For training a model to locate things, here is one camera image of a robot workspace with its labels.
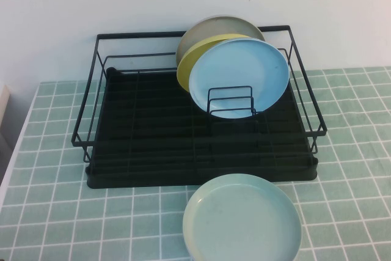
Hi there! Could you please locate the yellow round plate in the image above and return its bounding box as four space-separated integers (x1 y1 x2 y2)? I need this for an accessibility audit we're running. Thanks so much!
176 33 246 93

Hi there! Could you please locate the grey beige round plate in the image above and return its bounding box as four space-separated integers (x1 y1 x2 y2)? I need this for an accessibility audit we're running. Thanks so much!
176 15 266 70

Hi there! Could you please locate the pale green round plate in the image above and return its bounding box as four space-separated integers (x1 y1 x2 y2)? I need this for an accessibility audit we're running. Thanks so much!
182 172 303 261

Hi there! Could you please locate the green white checked tablecloth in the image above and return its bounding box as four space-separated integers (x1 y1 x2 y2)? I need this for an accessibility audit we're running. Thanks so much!
0 65 391 261

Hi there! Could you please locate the light blue round plate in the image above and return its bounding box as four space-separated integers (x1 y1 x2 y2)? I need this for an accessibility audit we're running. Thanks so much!
188 37 290 120

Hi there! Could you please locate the black wire dish rack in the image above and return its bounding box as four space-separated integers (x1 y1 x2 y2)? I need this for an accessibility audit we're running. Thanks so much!
70 24 327 164

